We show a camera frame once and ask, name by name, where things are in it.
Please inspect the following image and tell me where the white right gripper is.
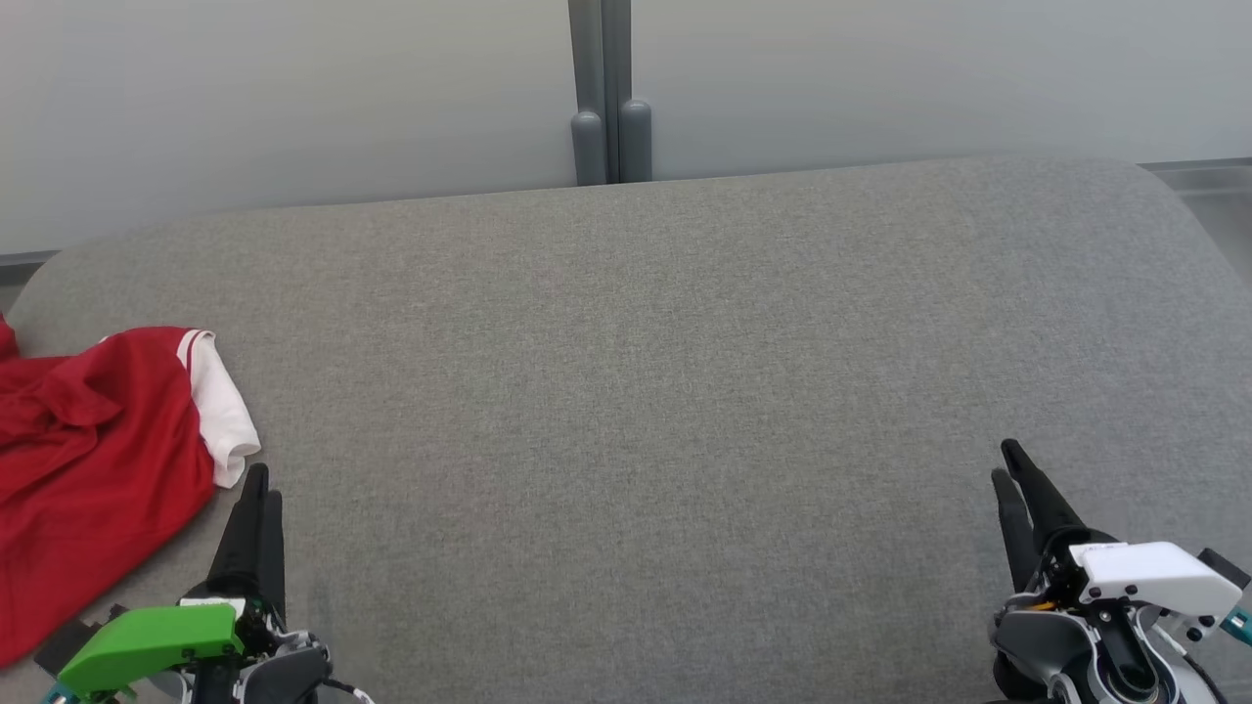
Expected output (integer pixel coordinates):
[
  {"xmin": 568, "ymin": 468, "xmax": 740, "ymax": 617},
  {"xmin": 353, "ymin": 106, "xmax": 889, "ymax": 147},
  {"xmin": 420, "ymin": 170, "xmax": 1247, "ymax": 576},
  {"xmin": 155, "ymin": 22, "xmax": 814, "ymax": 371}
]
[{"xmin": 991, "ymin": 440, "xmax": 1243, "ymax": 619}]

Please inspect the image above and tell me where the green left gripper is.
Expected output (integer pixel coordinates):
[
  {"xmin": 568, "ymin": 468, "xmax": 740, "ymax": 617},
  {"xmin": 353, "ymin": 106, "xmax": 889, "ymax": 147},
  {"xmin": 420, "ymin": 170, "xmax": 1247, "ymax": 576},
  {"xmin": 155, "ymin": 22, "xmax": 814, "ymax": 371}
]
[{"xmin": 57, "ymin": 465, "xmax": 286, "ymax": 699}]

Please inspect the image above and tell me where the red jersey with white sleeves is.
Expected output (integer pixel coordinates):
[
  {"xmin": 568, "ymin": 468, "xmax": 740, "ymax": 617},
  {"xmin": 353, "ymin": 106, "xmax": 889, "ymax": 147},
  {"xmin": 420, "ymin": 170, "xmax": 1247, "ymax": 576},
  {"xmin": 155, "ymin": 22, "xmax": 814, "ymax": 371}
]
[{"xmin": 0, "ymin": 326, "xmax": 262, "ymax": 672}]

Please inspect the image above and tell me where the grey double wall post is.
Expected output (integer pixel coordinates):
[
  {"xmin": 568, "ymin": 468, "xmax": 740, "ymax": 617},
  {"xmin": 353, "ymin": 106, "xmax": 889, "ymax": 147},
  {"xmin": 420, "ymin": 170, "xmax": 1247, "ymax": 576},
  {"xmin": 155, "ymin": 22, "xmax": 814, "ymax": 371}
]
[{"xmin": 567, "ymin": 0, "xmax": 653, "ymax": 187}]

